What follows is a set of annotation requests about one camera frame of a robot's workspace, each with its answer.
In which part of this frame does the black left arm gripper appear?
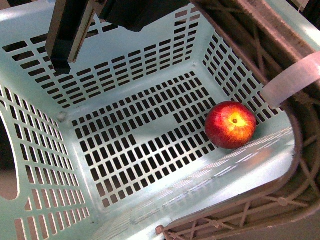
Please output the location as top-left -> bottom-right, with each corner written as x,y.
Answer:
45,0 -> 190,74

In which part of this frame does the light blue plastic basket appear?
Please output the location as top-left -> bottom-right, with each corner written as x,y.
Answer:
0,0 -> 295,240

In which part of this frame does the red yellow apple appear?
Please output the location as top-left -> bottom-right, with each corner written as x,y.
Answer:
204,101 -> 257,149

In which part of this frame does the brown basket handle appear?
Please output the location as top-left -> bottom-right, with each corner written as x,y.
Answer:
156,0 -> 320,240

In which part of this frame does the white zip tie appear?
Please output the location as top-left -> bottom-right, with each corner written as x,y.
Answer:
261,52 -> 320,109

